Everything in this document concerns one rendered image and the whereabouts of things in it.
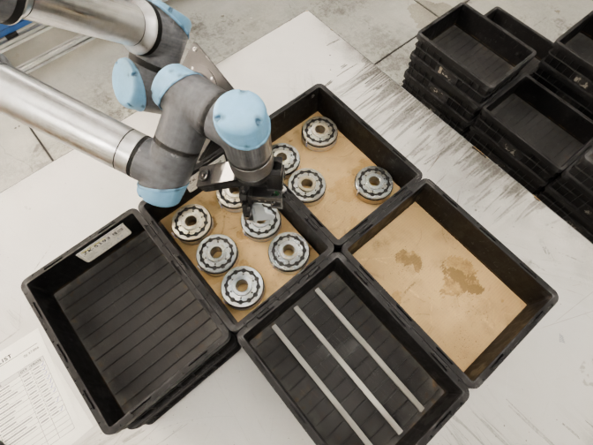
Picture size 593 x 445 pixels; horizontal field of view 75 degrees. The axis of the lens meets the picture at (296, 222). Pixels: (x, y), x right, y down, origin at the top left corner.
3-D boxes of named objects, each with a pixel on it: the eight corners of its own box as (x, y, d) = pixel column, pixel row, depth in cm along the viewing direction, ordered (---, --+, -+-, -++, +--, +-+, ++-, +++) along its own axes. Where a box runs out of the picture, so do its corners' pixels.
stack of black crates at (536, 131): (451, 154, 192) (480, 108, 161) (489, 122, 200) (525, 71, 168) (516, 209, 180) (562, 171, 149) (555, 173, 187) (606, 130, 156)
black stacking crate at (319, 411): (241, 342, 93) (234, 335, 82) (333, 265, 100) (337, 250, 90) (356, 493, 81) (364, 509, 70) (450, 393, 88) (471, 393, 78)
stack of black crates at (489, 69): (392, 104, 204) (416, 32, 163) (431, 76, 212) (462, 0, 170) (449, 154, 192) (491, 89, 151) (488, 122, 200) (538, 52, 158)
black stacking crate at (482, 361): (334, 264, 100) (338, 249, 90) (413, 198, 108) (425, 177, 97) (452, 391, 88) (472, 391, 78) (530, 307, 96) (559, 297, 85)
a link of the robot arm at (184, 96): (134, 124, 60) (188, 162, 58) (156, 54, 56) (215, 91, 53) (168, 124, 67) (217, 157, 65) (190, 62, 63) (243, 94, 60)
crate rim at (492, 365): (336, 252, 91) (337, 248, 89) (423, 179, 99) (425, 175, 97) (469, 393, 79) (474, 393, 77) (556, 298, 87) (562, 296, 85)
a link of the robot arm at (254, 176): (223, 170, 61) (229, 126, 64) (228, 183, 66) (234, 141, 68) (270, 173, 61) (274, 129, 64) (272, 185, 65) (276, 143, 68)
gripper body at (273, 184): (282, 211, 77) (280, 185, 65) (239, 209, 77) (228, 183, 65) (285, 177, 79) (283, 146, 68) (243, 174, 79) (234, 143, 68)
